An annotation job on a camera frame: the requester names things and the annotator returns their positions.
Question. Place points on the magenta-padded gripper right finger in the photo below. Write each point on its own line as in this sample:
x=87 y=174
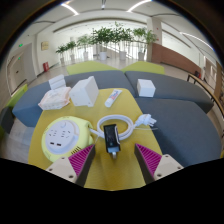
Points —
x=160 y=165

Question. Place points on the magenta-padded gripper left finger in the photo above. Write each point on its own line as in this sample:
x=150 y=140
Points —
x=66 y=168

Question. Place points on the wide grey sofa bench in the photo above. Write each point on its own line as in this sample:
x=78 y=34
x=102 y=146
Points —
x=186 y=133

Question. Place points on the ceiling strip lights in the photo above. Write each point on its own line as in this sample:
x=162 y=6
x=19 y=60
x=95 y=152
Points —
x=70 y=9

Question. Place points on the red bin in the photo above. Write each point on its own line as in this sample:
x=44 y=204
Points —
x=46 y=66

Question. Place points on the green exit sign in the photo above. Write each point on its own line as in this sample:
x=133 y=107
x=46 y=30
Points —
x=20 y=45

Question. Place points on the round yellow power strip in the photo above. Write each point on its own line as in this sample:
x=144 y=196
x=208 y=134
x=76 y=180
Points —
x=63 y=136

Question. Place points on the dark grey seat block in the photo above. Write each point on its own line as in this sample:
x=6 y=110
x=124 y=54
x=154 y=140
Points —
x=6 y=120

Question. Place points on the green seat cushion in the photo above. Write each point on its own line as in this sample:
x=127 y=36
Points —
x=88 y=67
x=145 y=67

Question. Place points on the red fire extinguisher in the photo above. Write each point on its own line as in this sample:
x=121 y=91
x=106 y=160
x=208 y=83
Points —
x=198 y=74

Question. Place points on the yellow wall picture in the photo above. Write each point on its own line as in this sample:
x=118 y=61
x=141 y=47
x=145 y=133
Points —
x=45 y=45

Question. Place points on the row of potted plants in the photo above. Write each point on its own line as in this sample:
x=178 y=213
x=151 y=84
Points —
x=103 y=36

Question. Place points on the angled grey sofa bench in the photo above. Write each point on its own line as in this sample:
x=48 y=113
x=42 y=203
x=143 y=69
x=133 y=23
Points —
x=176 y=90

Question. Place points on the small white cube box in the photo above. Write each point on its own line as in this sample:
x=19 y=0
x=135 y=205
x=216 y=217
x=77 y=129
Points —
x=146 y=88

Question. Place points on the wooden shelf unit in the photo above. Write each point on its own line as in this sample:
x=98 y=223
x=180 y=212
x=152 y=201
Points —
x=220 y=80

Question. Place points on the wet wipe pack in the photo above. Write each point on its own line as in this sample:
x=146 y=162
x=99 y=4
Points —
x=55 y=98

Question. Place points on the black charger block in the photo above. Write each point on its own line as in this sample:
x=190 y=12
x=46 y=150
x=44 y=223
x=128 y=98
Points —
x=111 y=138

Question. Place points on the green seat with backrest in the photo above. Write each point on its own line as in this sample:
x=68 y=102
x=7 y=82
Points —
x=18 y=95

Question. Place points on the wooden bench with black legs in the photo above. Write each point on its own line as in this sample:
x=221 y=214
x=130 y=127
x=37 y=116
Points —
x=205 y=85

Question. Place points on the white tube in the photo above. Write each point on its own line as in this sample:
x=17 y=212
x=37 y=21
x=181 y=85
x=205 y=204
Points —
x=112 y=98

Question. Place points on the long grey sofa bench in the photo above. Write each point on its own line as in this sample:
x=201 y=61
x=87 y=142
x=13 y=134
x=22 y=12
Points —
x=26 y=106

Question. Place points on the large white box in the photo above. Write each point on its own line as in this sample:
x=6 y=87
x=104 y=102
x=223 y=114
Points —
x=83 y=93

